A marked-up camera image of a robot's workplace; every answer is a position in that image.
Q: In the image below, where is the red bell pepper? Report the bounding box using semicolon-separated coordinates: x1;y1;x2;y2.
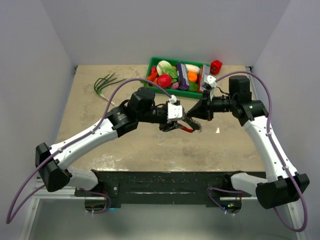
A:
210;60;223;75

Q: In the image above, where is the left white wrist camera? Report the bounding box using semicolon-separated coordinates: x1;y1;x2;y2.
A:
167;95;185;123

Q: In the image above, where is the purple sweet potato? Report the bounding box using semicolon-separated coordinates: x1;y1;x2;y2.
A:
170;82;179;90

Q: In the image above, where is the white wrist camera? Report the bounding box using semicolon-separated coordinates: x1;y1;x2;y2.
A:
201;75;217;99
167;95;185;123

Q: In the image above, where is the red apple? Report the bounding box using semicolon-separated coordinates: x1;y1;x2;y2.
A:
156;74;172;88

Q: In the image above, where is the white radish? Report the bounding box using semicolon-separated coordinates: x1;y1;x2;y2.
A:
185;64;200;75

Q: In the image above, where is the red chili pepper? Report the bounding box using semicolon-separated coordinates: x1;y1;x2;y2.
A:
146;66;158;82

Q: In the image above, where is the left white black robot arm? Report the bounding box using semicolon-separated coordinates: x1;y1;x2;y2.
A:
35;87;185;196

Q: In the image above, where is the red grey box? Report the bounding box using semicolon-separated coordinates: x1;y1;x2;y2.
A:
197;64;210;93

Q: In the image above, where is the white green cabbage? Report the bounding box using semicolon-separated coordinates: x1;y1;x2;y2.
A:
156;60;178;79

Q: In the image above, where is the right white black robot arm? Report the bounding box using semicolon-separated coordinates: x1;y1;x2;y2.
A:
186;75;310;209

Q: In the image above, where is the orange fruit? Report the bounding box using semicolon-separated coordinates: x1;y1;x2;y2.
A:
187;71;198;83

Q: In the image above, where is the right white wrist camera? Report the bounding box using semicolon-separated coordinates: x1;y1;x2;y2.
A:
201;75;217;99

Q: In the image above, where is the green plastic bin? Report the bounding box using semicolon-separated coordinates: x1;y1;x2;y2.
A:
141;56;210;99

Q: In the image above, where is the black base frame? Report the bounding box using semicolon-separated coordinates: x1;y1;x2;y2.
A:
43;169;278;210

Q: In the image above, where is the green spring onion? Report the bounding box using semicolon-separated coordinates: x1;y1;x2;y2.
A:
93;72;126;106

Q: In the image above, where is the purple white box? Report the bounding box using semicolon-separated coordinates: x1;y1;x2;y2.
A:
176;62;190;91

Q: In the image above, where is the green vegetable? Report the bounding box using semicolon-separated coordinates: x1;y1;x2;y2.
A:
187;82;198;93

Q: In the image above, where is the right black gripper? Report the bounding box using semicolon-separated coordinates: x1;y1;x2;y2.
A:
187;88;237;121

